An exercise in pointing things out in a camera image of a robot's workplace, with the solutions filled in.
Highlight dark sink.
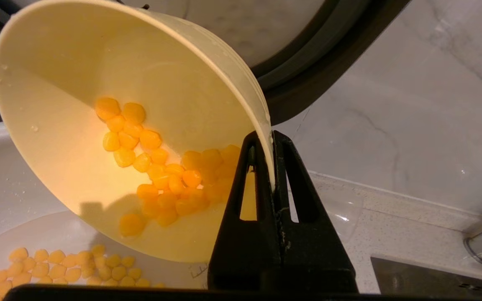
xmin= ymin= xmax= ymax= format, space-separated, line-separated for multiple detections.
xmin=370 ymin=256 xmax=482 ymax=296

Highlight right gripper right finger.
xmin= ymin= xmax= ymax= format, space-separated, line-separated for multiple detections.
xmin=272 ymin=130 xmax=359 ymax=296

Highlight black rice cooker lid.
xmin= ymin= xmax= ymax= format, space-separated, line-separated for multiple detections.
xmin=0 ymin=0 xmax=413 ymax=127

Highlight white inner pot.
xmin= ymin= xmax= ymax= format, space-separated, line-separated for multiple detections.
xmin=0 ymin=121 xmax=210 ymax=290

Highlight clear plastic cup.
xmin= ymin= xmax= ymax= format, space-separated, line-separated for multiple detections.
xmin=308 ymin=196 xmax=365 ymax=243

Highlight yellow bowl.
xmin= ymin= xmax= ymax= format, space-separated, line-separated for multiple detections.
xmin=0 ymin=0 xmax=276 ymax=264

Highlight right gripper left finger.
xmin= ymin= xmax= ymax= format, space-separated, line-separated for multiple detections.
xmin=207 ymin=131 xmax=284 ymax=293

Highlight yellow corn kernels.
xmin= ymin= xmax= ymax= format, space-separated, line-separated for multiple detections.
xmin=0 ymin=97 xmax=241 ymax=301

